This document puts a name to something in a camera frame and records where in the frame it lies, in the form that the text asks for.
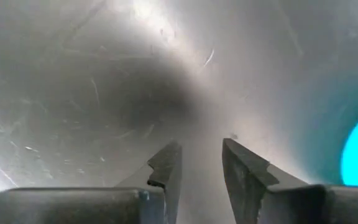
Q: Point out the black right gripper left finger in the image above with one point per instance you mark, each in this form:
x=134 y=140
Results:
x=166 y=161

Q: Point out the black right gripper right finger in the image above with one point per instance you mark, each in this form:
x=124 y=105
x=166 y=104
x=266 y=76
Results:
x=244 y=174

